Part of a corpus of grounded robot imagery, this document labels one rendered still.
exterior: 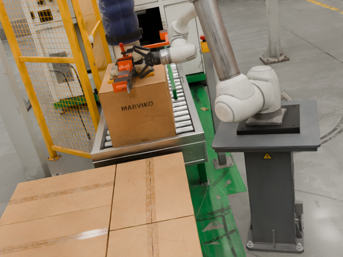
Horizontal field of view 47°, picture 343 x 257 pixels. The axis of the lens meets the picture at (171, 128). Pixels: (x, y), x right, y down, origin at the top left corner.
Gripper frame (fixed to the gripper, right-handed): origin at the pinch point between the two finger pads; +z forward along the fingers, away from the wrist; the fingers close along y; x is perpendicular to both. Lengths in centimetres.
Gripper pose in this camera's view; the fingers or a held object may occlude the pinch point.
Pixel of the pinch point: (125, 64)
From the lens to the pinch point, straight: 230.8
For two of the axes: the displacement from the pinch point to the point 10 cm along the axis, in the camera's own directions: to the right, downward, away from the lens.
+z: -9.8, 1.8, 0.3
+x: -0.5, -4.3, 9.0
